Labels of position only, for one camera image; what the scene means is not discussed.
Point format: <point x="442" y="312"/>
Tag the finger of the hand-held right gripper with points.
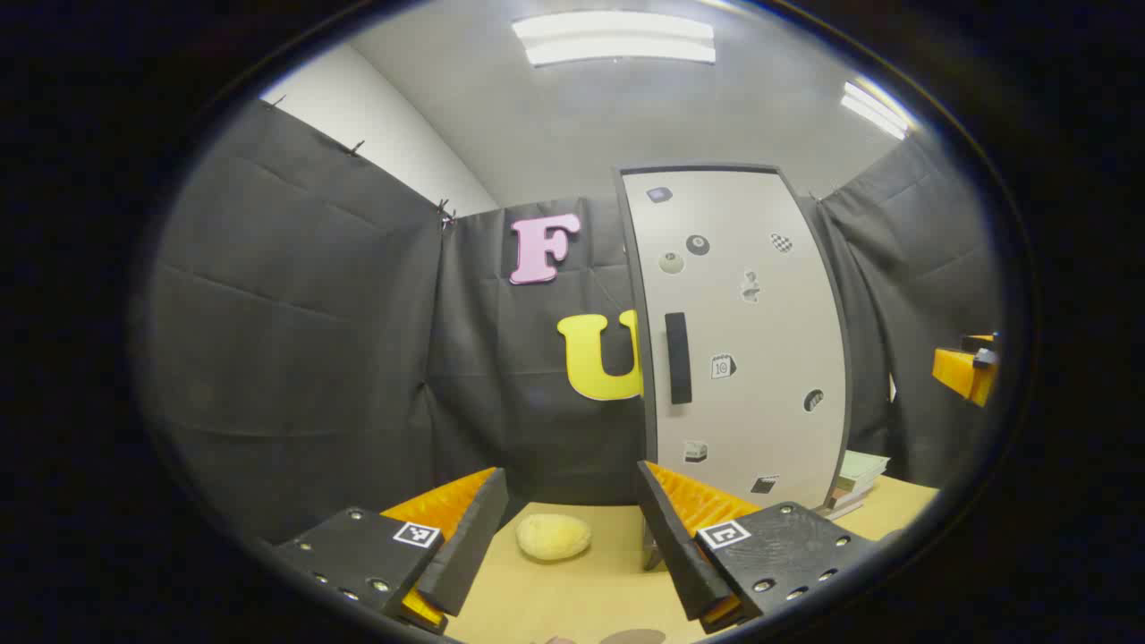
<point x="962" y="368"/>

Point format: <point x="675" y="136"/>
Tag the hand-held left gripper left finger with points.
<point x="465" y="555"/>

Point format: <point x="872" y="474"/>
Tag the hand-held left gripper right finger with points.
<point x="680" y="555"/>

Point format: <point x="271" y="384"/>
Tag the white cabinet door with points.
<point x="760" y="429"/>

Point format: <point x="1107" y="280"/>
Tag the dark grey cabinet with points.
<point x="647" y="376"/>

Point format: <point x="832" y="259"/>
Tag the yellow potato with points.
<point x="553" y="537"/>

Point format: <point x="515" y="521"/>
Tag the green book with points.
<point x="863" y="467"/>

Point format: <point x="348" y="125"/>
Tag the grey book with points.
<point x="836" y="512"/>

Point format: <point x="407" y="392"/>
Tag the brown book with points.
<point x="843" y="497"/>

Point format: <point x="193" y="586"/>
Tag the black backdrop cloth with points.
<point x="313" y="358"/>

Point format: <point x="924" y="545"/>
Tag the ceiling light panel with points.
<point x="617" y="38"/>
<point x="875" y="109"/>

